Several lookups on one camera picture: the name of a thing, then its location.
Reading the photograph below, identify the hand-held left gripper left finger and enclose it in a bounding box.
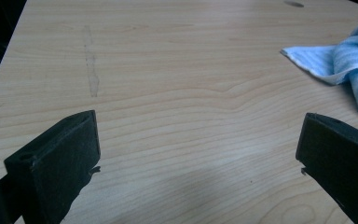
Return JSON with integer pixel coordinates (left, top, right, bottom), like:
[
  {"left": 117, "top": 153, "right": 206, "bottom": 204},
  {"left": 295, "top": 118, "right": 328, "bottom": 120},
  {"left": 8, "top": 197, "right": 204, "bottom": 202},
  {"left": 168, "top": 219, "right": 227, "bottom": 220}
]
[{"left": 3, "top": 109, "right": 102, "bottom": 224}]

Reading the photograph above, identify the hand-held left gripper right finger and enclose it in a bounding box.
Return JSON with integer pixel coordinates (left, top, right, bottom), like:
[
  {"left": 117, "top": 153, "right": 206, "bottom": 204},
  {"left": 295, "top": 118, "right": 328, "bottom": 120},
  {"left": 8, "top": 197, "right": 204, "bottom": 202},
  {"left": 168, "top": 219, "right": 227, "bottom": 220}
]
[{"left": 296, "top": 112, "right": 358, "bottom": 224}]

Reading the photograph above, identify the light blue striped towel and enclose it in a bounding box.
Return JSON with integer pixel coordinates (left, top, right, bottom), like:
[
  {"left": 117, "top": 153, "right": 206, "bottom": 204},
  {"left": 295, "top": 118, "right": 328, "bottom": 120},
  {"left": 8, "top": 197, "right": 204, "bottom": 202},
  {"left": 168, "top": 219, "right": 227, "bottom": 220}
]
[{"left": 280, "top": 17, "right": 358, "bottom": 125}]

